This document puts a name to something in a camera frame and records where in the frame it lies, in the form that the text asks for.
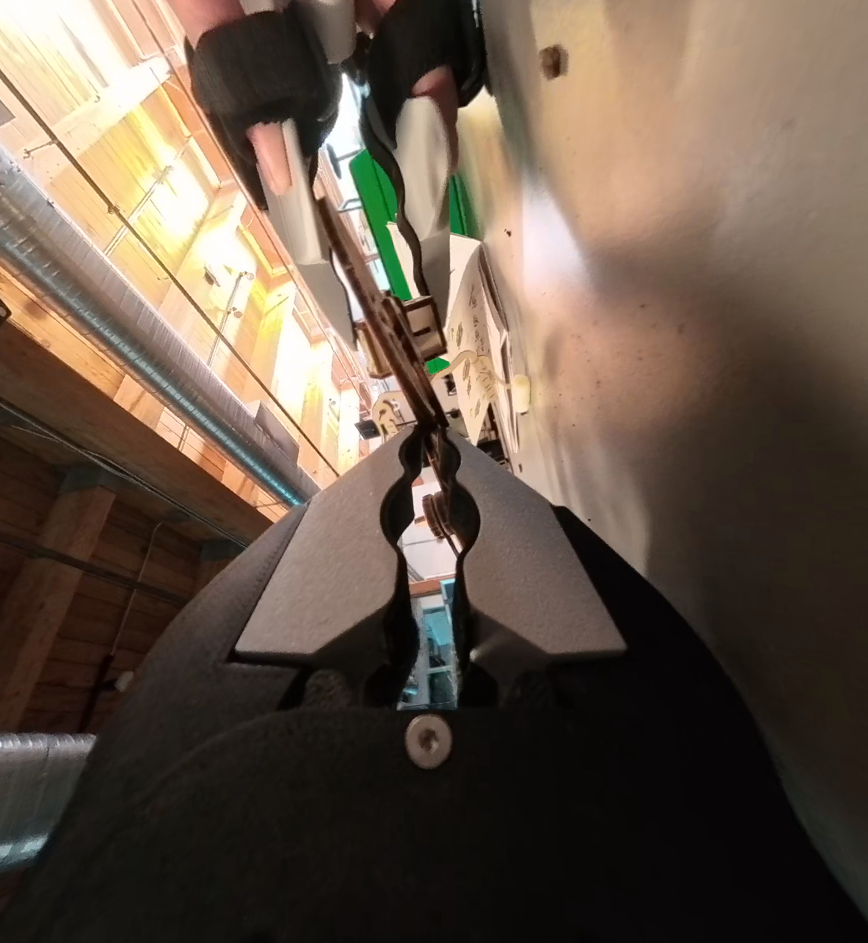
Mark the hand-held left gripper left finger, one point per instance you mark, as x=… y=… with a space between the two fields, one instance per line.
x=316 y=582

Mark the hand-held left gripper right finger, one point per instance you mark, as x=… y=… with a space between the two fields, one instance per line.
x=529 y=567

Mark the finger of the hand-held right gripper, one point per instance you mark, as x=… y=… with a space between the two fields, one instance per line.
x=426 y=177
x=305 y=228

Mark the wooden model part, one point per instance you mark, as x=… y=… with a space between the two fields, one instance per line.
x=420 y=409

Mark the person's right hand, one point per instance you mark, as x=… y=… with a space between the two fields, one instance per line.
x=270 y=155

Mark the green box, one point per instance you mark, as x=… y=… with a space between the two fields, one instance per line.
x=375 y=213

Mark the white capsule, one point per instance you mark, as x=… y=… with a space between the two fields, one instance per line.
x=520 y=392

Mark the long silver ventilation duct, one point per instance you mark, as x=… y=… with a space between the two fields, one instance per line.
x=109 y=302

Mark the short silver ventilation duct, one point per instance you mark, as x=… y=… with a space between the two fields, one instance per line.
x=14 y=796

